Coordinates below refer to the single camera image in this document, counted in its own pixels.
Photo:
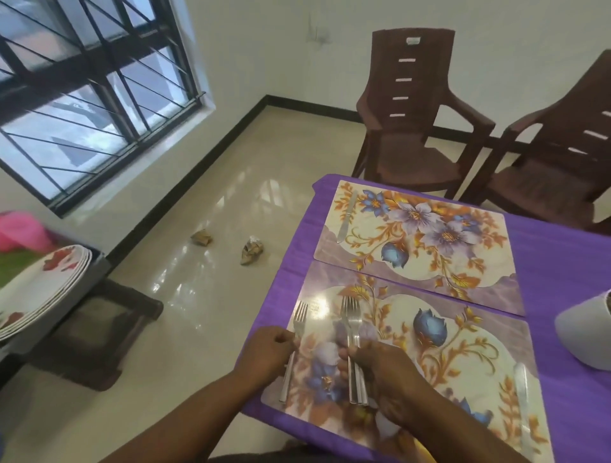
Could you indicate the brown plastic chair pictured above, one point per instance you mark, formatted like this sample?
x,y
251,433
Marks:
x,y
539,191
405,162

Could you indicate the person's left forearm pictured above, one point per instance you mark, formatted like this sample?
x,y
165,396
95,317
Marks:
x,y
181,424

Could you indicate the black barred window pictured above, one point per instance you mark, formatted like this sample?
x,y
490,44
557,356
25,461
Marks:
x,y
95,95

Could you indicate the stack of floral plates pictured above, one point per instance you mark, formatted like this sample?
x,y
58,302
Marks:
x,y
38,291

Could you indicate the green cloth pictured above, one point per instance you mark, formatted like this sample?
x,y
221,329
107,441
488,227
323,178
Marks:
x,y
16,267

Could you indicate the stack of pink bowls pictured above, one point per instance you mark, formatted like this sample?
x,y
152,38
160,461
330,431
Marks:
x,y
24,231

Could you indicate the crumpled colourful paper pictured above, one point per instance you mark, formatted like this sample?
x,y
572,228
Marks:
x,y
251,251

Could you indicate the person's dark clothing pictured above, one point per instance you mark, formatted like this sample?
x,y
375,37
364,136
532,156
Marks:
x,y
286,453

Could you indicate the purple cloth table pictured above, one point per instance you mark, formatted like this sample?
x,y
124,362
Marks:
x,y
563,248

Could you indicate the green plant with white pot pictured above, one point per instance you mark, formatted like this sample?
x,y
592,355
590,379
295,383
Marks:
x,y
582,334

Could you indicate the steel fork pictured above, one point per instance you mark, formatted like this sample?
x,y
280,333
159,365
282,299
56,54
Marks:
x,y
344,315
356,317
364,386
300,315

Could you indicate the crumpled brown paper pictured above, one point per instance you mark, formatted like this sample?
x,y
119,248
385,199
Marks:
x,y
202,237

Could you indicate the dark grey plastic stool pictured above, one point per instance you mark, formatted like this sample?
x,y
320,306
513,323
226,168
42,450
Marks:
x,y
95,353

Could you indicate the floral placemat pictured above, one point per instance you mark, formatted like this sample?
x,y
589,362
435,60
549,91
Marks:
x,y
429,267
477,343

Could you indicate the person's left hand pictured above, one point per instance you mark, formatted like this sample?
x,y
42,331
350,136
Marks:
x,y
267,357

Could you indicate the grey plastic tray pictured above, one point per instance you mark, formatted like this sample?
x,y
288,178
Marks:
x,y
90,281

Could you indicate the person's right hand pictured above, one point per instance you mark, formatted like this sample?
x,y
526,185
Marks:
x,y
396,381

